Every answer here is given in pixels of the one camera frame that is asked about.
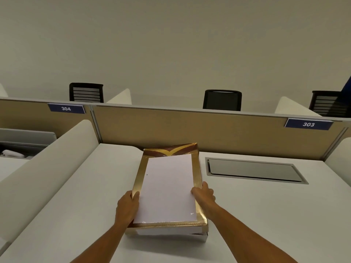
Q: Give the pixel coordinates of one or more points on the person's right thumb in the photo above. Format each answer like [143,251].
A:
[195,192]

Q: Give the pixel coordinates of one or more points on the person's right forearm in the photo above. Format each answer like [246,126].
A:
[246,235]

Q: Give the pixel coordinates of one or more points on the person's left hand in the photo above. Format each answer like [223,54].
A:
[125,209]

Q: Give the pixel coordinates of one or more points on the white box base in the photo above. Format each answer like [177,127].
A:
[164,234]

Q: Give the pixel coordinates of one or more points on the blue panel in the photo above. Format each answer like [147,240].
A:
[347,85]

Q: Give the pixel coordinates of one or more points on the person's left forearm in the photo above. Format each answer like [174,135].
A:
[105,243]

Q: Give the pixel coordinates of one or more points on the person's right hand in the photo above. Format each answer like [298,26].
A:
[206,199]

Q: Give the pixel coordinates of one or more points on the gold and brown box lid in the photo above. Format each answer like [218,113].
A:
[170,150]

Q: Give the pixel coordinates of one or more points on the white object in hatch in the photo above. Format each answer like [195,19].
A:
[12,153]

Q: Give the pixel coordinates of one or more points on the beige desk partition panel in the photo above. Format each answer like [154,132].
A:
[214,131]
[341,134]
[33,120]

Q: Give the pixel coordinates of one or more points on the black mesh office chair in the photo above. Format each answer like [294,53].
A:
[222,100]

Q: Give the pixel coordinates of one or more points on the black slatted office chair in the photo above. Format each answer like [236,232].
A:
[327,104]
[86,93]

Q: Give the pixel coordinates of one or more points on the blue desk number sign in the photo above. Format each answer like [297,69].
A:
[308,124]
[66,108]

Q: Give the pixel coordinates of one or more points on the white desk side divider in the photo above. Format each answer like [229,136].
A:
[122,97]
[49,172]
[293,108]
[2,91]
[340,164]

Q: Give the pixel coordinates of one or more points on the white paper sheet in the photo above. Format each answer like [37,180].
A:
[164,188]

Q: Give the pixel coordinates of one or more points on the person's left thumb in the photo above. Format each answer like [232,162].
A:
[136,196]

